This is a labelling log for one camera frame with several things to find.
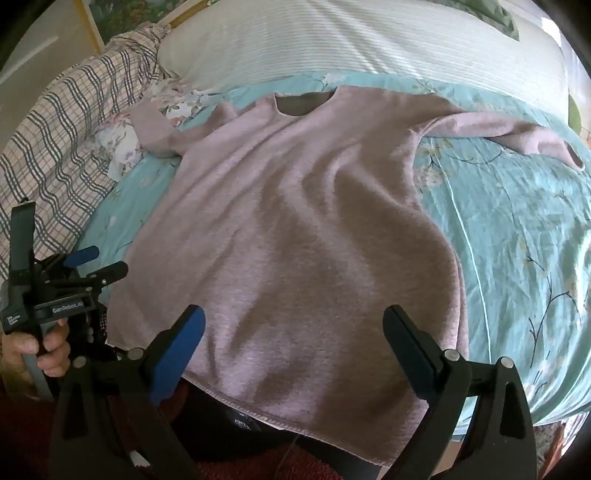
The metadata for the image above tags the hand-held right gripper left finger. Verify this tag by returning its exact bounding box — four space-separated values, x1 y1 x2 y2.
48 305 206 480

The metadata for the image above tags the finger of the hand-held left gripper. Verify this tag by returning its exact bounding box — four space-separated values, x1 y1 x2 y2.
78 261 129 288
62 246 100 269

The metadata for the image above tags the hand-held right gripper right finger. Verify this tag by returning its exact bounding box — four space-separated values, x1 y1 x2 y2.
382 305 539 480

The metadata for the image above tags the pink towel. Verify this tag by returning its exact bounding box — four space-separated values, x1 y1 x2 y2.
106 85 591 464

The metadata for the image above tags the person's left hand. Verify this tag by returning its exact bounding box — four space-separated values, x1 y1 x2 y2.
0 320 73 393

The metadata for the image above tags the plaid cloth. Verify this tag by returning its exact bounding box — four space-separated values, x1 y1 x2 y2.
0 23 177 278

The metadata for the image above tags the white floral cloth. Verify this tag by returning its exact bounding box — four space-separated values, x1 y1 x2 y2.
95 76 222 178

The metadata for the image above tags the teal floral bed sheet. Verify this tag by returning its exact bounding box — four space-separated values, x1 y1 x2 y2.
76 74 591 437

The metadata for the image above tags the white ribbed blanket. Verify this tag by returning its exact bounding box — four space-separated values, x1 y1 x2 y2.
157 0 571 121

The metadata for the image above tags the green pillow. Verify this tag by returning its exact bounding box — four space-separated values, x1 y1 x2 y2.
434 0 522 43

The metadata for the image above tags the framed wall picture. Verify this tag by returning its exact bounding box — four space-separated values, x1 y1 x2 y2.
78 0 219 54

